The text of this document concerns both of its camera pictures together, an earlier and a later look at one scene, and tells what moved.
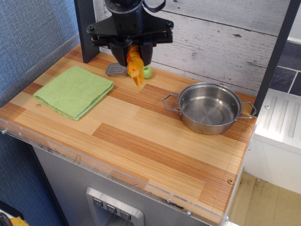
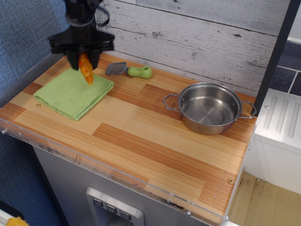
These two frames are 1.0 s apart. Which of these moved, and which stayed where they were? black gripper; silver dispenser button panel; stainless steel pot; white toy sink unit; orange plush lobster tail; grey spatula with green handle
Moved: black gripper; orange plush lobster tail
Stayed: silver dispenser button panel; white toy sink unit; stainless steel pot; grey spatula with green handle
